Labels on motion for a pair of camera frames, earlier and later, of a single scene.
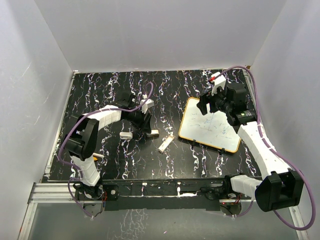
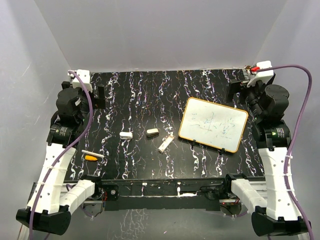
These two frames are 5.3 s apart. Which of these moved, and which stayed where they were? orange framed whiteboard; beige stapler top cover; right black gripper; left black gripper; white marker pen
Moved: right black gripper; left black gripper
Stayed: white marker pen; beige stapler top cover; orange framed whiteboard
